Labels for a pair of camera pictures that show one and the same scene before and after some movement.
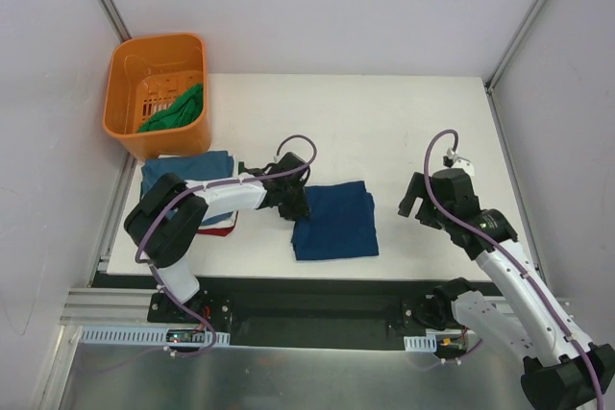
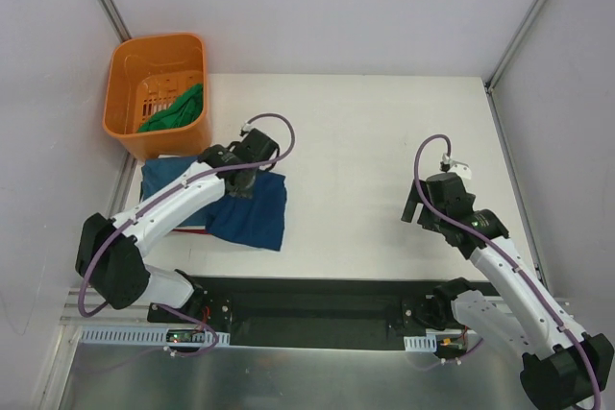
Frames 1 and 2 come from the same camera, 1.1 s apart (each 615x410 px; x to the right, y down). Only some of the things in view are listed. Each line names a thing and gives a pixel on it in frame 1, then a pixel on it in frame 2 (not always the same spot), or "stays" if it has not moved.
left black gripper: x=295 y=204 to x=243 y=180
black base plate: x=299 y=310 stays
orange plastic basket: x=147 y=78 stays
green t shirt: x=184 y=111 stays
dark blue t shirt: x=341 y=223 to x=257 y=222
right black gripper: x=425 y=204 stays
